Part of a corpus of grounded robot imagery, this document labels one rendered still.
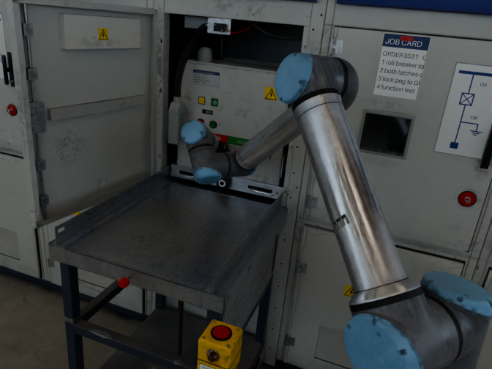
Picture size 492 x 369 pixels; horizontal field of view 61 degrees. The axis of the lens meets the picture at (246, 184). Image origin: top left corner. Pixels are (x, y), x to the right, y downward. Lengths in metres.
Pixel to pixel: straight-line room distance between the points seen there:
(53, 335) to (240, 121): 1.45
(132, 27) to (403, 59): 1.00
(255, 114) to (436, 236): 0.84
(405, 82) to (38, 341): 2.05
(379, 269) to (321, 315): 1.10
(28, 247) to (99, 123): 1.20
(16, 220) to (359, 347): 2.17
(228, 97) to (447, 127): 0.84
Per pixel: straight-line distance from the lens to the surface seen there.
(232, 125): 1.80
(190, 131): 1.46
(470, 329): 1.01
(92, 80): 1.68
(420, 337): 0.88
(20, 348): 2.44
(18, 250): 2.80
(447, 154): 1.63
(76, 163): 1.69
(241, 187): 1.85
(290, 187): 1.74
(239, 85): 1.76
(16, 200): 2.63
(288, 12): 1.65
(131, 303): 2.41
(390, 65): 1.57
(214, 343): 0.99
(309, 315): 1.99
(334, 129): 0.94
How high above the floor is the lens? 1.57
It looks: 21 degrees down
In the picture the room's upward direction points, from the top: 5 degrees clockwise
